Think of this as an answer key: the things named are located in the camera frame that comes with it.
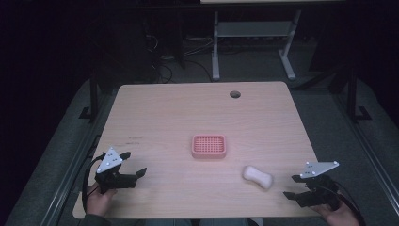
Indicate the person's left hand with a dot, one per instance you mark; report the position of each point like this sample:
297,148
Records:
97,202

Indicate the pink soap dish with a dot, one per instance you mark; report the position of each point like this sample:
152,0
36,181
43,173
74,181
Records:
209,146

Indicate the metal floor rail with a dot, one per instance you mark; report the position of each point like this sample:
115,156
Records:
370,150
67,175

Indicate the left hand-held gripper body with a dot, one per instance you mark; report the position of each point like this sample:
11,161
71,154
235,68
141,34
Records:
108,161

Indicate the white metal table frame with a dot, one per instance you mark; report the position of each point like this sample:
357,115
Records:
251,29

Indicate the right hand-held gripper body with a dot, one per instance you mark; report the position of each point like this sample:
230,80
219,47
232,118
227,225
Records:
318,191

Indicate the black metal stand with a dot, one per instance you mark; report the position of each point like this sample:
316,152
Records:
93,97
352,94

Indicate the person's right hand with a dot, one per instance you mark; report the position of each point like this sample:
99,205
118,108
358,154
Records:
340,218

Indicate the white soap bar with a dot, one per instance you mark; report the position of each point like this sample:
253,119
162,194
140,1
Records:
257,177

